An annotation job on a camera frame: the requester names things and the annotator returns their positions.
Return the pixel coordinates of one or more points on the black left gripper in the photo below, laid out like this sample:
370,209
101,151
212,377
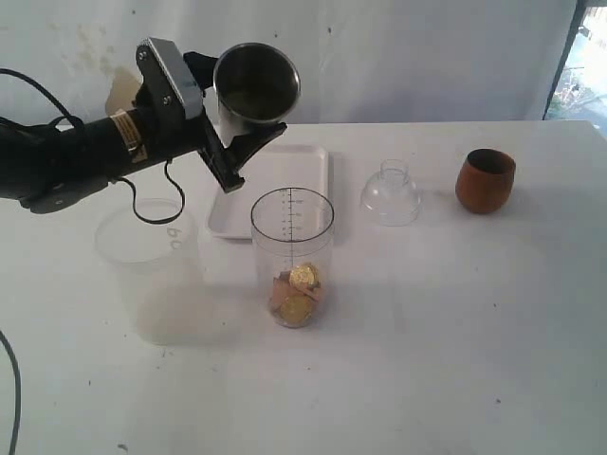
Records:
198,134

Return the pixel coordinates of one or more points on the stainless steel cup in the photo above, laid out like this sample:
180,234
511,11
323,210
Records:
256,85

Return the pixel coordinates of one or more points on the brown wooden cup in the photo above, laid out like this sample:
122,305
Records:
485,181

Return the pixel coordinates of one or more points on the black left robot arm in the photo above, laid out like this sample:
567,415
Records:
46,169

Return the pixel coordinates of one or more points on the clear plastic shaker body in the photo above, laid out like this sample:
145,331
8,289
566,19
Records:
291,226

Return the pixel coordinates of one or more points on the clear plastic shaker lid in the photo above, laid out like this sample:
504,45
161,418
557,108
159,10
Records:
390,197

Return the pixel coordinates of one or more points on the translucent plastic deli container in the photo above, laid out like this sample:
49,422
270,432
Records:
159,273

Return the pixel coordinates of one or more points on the gold coins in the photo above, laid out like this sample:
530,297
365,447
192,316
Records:
306,273

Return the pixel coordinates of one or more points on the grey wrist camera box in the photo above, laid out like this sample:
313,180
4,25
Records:
179,76

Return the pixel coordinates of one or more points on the dark window frame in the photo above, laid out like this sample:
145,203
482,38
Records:
578,15

